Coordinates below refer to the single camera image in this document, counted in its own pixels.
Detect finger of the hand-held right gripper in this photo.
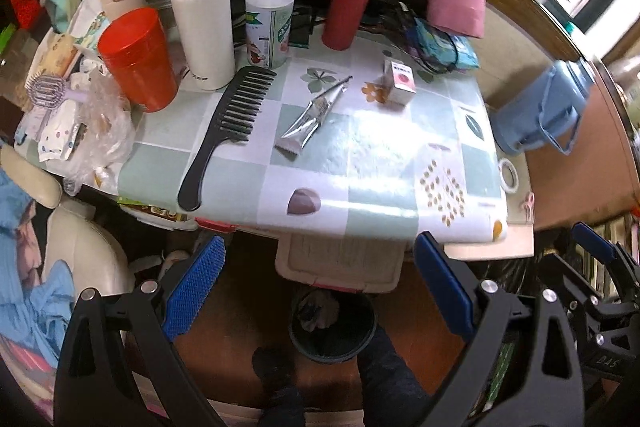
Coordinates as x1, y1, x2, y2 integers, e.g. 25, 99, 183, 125
542, 252, 601, 309
571, 222, 640, 295

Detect blue plastic bag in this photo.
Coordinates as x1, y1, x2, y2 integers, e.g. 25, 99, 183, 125
487, 59, 591, 156

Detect squeezed silver tube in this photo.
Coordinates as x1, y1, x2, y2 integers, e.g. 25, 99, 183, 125
275, 76, 354, 156

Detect black cable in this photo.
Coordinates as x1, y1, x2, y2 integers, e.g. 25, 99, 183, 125
395, 7, 466, 72

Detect orange plastic cup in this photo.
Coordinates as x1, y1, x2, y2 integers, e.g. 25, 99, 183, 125
97, 7, 179, 112

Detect white tape roll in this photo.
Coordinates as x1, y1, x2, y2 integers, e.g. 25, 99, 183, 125
498, 158, 521, 194

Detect green white can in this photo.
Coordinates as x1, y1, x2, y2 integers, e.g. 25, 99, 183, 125
244, 0, 296, 68

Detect colourful printed box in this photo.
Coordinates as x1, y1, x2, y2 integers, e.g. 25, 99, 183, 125
120, 202, 191, 223

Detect black trash bin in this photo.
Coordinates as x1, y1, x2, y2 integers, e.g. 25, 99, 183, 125
289, 287, 377, 364

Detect yellow dotted packet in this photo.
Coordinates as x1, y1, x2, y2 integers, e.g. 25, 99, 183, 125
30, 34, 81, 78

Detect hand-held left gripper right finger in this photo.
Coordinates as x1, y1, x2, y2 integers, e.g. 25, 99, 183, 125
413, 231, 585, 427

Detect white storage drawer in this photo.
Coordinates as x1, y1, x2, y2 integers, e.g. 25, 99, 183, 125
275, 234, 406, 294

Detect clear plastic bag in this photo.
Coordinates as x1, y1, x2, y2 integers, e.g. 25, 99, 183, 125
62, 77, 136, 195

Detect person's right leg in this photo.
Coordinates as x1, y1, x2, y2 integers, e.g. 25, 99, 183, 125
356, 327, 436, 427

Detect red clip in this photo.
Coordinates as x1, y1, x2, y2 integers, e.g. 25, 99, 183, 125
195, 217, 236, 233

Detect person's left leg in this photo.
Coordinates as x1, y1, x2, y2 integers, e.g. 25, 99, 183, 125
252, 347, 306, 427

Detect white chair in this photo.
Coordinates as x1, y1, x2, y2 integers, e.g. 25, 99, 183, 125
0, 147, 136, 298

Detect small white red box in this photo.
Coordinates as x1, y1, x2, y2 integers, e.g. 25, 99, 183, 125
382, 59, 418, 106

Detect white thermos flask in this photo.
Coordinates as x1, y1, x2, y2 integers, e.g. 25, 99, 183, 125
170, 0, 236, 90

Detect checked leaf-print tablecloth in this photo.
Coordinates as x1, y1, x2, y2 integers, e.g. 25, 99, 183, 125
117, 42, 511, 243

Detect teal packet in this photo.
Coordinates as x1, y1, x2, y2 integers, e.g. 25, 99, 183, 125
407, 18, 481, 72

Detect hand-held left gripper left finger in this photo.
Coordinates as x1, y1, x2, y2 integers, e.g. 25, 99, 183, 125
52, 234, 231, 427

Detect person's leg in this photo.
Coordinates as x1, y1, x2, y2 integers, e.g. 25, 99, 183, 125
356, 327, 436, 427
252, 347, 306, 427

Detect black wide-tooth comb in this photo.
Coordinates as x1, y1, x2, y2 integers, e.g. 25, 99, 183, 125
177, 66, 277, 212

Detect red flip-top bottle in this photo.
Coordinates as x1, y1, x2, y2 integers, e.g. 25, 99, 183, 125
321, 0, 377, 51

